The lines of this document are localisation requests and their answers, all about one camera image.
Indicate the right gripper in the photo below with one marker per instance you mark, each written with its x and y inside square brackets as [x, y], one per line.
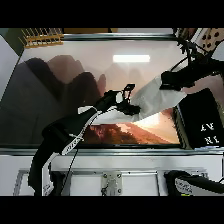
[171, 80]

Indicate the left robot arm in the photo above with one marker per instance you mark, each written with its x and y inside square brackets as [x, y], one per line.
[66, 130]

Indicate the black garment with white print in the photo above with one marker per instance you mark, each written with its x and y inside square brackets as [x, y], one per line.
[201, 120]

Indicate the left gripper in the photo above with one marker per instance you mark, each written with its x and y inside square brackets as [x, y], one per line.
[128, 108]

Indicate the silver frame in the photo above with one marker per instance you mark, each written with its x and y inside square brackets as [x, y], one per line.
[133, 160]

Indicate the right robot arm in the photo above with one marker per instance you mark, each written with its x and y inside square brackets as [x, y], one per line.
[206, 68]

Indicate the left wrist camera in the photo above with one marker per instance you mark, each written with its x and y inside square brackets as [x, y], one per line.
[128, 89]

